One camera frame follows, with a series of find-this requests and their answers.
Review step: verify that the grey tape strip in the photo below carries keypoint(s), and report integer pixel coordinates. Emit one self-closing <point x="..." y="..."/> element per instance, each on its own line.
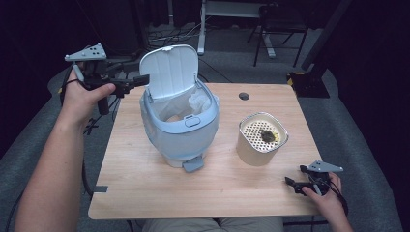
<point x="101" y="189"/>

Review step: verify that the striped black stand base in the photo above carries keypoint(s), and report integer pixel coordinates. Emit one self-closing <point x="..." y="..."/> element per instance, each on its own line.
<point x="309" y="85"/>

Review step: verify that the person's right leg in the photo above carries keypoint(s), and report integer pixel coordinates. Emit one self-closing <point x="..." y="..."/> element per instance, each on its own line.
<point x="251" y="225"/>

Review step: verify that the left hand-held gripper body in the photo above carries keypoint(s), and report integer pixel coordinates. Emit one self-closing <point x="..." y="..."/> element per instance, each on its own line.
<point x="90" y="53"/>

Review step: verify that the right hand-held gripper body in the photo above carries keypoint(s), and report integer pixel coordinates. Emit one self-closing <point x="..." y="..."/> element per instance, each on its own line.
<point x="322" y="167"/>

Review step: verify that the slanted dark metal pole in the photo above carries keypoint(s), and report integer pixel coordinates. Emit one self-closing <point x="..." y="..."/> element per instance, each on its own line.
<point x="325" y="32"/>

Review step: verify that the beige canister with metal strainer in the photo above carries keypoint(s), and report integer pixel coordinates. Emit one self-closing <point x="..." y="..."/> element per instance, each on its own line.
<point x="251" y="153"/>

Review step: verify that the person's left leg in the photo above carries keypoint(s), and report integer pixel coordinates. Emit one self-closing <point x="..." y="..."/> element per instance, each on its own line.
<point x="175" y="226"/>

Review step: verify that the white plastic bin liner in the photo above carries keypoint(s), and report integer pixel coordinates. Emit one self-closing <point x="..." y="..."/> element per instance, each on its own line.
<point x="199" y="101"/>

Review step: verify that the dark wet food residue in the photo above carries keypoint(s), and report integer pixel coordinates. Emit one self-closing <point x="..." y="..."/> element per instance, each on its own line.
<point x="268" y="136"/>

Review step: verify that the black chair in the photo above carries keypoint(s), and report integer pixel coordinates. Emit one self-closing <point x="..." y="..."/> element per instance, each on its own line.
<point x="280" y="22"/>

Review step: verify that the white desk frame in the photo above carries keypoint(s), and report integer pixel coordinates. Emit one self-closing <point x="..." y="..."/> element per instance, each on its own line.
<point x="201" y="32"/>

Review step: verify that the person's left hand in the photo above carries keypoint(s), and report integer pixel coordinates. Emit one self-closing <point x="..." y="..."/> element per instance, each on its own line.
<point x="77" y="103"/>

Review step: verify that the person's leg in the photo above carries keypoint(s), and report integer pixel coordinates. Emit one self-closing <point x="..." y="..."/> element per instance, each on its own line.
<point x="251" y="225"/>
<point x="175" y="226"/>

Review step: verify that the blue white pedal trash bin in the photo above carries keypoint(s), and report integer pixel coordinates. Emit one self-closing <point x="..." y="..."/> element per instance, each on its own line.
<point x="180" y="141"/>

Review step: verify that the person's right hand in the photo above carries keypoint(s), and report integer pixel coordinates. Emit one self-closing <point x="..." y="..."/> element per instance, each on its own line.
<point x="330" y="204"/>

